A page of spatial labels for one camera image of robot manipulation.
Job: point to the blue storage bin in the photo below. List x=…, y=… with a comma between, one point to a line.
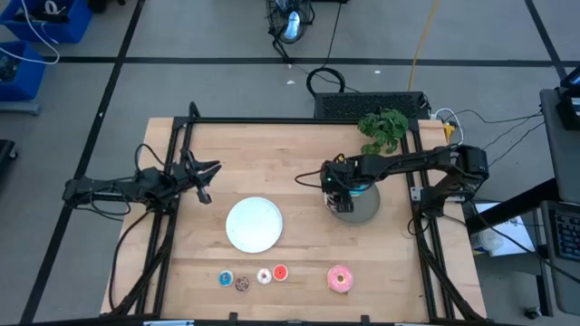
x=68, y=31
x=27, y=77

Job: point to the silver metal bracket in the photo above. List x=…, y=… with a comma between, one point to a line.
x=167, y=323

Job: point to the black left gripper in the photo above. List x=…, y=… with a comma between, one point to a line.
x=190, y=176

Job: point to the black computer keyboard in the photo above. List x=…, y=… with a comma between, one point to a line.
x=568, y=235

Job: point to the white round container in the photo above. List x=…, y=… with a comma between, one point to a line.
x=491, y=240

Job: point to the green potted plant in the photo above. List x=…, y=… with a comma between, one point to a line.
x=385, y=129

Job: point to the small blue frosted donut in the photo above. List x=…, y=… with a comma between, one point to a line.
x=221, y=278

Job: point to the large black monitor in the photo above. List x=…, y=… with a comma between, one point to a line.
x=570, y=99

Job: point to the small white sprinkled donut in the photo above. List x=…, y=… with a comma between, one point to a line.
x=260, y=276

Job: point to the yellow power plug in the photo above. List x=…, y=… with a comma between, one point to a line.
x=448, y=131

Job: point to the black floor fan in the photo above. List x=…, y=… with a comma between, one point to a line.
x=292, y=25

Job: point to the small red frosted donut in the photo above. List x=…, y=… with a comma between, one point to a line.
x=276, y=272

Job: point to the white paper sheet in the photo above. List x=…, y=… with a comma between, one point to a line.
x=487, y=213

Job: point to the large pink frosted donut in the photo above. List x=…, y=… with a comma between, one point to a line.
x=334, y=274

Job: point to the black caster wheel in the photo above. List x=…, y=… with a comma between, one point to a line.
x=533, y=313

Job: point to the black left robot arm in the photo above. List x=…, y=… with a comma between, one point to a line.
x=104, y=186

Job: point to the white round plate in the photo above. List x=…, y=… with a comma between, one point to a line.
x=254, y=225

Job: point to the grey round plate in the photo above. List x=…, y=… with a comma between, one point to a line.
x=367, y=210

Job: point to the grey office desk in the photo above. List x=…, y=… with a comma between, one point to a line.
x=562, y=158

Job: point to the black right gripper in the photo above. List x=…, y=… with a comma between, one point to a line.
x=340, y=176

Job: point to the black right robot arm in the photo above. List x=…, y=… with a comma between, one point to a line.
x=408, y=163

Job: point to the small chocolate frosted donut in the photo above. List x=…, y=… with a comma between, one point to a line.
x=238, y=284

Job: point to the black computer case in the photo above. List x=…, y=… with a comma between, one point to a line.
x=362, y=106

